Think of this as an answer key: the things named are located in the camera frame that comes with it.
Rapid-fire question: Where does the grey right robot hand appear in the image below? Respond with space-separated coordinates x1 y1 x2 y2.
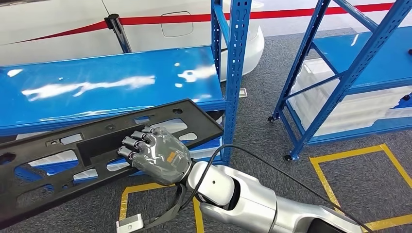
116 126 193 186

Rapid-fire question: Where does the black plastic frame part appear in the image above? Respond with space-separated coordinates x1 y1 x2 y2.
0 99 224 231

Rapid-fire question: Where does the blue metal shelf rack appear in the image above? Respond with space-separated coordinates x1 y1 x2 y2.
269 0 412 162
0 0 253 168

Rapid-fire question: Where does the yellow floor tape square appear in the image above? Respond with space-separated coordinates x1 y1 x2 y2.
119 183 206 233

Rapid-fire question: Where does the white car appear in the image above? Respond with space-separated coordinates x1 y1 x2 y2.
0 0 265 83

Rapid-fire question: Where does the red barrier belt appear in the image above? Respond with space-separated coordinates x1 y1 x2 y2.
6 2 395 46

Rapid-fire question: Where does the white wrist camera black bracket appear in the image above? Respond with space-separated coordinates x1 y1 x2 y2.
116 183 189 233

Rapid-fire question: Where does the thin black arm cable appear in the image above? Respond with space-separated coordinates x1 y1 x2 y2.
180 145 376 233

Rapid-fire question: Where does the black stanchion post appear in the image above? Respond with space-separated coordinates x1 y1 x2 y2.
104 13 133 54

